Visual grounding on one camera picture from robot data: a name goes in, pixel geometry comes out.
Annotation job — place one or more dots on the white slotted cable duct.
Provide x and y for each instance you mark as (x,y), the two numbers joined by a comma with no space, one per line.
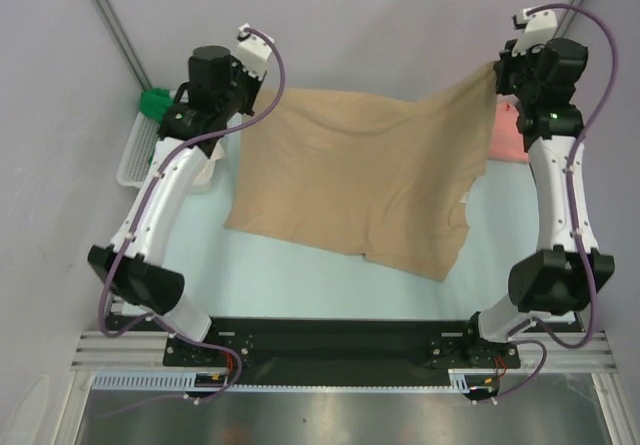
(194,382)

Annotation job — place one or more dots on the aluminium frame rail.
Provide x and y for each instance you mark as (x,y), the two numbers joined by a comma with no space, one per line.
(575,400)

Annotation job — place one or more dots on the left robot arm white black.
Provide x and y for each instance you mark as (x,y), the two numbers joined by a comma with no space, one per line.
(131,265)

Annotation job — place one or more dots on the tan t shirt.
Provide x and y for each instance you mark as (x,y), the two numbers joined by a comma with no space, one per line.
(367,175)

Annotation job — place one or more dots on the left corner aluminium post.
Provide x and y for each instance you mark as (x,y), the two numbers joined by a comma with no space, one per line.
(114,27)

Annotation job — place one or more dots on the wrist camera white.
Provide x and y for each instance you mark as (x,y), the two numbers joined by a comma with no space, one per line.
(537,29)
(253,52)

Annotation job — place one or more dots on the pink folded t shirt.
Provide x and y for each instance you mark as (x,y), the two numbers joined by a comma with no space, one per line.
(506,143)

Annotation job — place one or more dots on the white plastic basket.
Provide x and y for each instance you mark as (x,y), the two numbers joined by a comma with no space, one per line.
(138,152)

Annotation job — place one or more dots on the green t shirt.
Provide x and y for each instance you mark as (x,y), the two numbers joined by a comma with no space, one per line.
(155,102)

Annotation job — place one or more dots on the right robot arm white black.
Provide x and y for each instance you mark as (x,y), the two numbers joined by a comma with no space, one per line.
(567,269)

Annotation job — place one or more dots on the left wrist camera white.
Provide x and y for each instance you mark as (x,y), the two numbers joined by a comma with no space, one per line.
(253,52)

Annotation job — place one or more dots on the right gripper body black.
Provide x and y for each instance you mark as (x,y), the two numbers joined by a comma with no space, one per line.
(507,70)

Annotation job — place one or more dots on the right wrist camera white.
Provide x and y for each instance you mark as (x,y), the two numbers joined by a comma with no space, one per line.
(537,29)

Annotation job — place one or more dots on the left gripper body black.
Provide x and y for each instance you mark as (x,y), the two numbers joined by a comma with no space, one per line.
(241,93)

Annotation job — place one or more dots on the cream t shirt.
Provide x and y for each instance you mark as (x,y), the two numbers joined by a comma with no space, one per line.
(203,180)

